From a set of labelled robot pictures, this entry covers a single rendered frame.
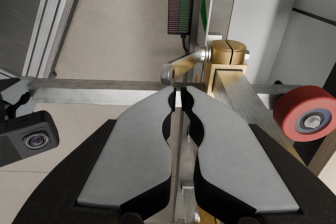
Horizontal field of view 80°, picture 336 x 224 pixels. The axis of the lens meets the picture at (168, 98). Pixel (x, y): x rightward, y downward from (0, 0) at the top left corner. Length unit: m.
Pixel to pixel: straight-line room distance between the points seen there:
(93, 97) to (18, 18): 0.85
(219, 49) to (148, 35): 0.91
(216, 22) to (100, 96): 0.27
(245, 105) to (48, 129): 0.22
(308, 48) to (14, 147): 0.51
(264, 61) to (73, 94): 0.47
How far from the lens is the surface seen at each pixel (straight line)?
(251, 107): 0.22
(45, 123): 0.27
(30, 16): 1.11
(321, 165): 0.45
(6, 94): 0.35
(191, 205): 0.71
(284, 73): 0.57
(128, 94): 0.32
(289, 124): 0.33
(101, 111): 1.49
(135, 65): 1.25
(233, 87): 0.25
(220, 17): 0.44
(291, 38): 0.56
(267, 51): 0.59
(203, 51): 0.29
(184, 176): 0.73
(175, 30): 0.44
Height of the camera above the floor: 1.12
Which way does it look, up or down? 57 degrees down
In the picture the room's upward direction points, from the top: 179 degrees counter-clockwise
